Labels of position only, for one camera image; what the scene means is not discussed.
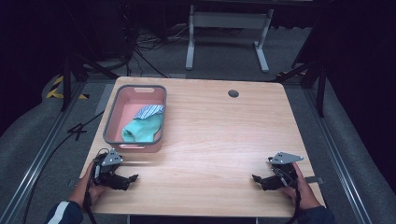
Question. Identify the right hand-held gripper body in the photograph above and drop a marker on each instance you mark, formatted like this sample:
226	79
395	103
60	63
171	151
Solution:
285	165

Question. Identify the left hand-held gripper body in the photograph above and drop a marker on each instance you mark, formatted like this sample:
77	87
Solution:
112	159

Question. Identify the pink basket with grey rim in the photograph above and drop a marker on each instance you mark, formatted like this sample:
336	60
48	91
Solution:
126	123

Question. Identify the teal sock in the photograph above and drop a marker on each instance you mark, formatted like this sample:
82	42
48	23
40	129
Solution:
143	129

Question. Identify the blue white striped sock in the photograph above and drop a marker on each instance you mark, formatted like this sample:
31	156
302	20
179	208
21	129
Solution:
149	111

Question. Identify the person's left hand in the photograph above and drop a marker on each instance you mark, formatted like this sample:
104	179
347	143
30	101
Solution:
87	189

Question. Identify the person's right hand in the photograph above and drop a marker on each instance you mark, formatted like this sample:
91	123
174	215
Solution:
303	193

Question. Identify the black metal stand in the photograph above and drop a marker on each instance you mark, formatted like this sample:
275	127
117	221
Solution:
320	84
67	81

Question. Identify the grey table bracket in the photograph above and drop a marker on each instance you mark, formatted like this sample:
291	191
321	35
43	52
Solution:
313	179

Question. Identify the aluminium floor rail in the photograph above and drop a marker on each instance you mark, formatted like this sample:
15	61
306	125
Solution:
337	161
34	169

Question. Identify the white desk frame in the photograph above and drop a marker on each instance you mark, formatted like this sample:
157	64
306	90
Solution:
229	21

